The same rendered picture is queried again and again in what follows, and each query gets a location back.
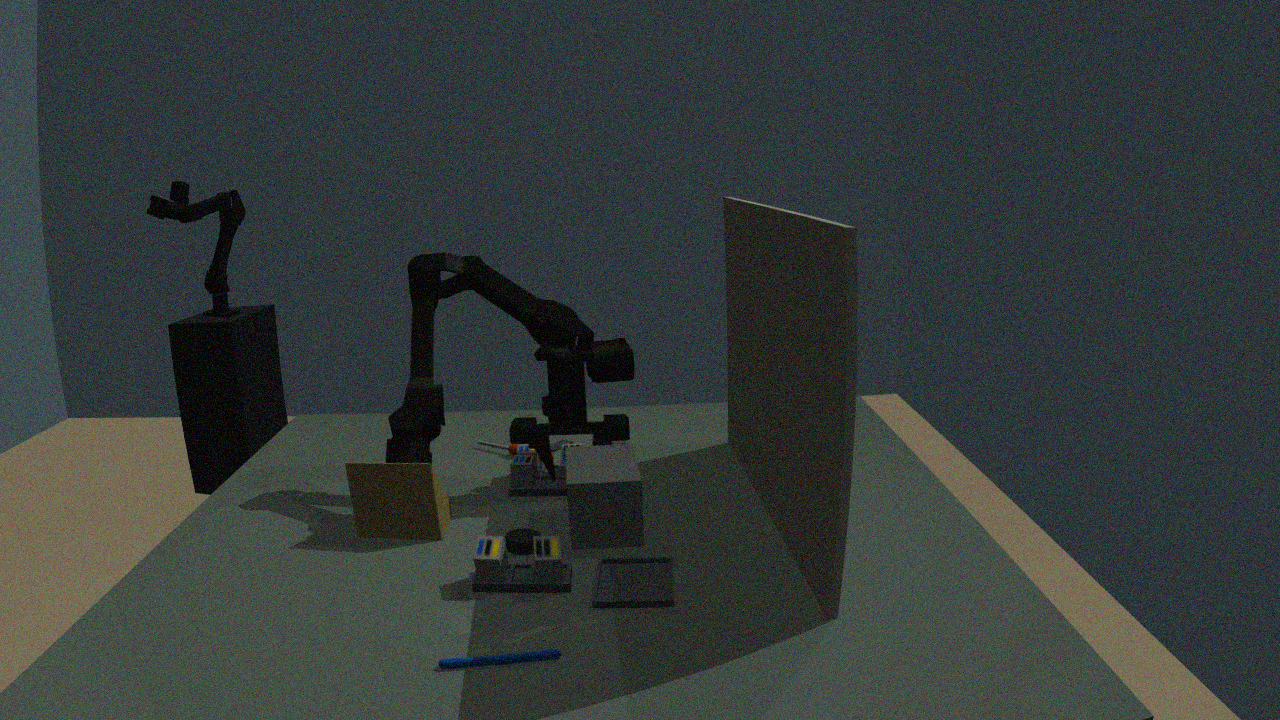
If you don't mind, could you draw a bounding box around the orange-handled screwdriver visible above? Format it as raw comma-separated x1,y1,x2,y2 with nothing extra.
477,441,554,462

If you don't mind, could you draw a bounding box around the blue rod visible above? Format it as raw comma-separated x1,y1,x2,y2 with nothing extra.
439,650,561,669

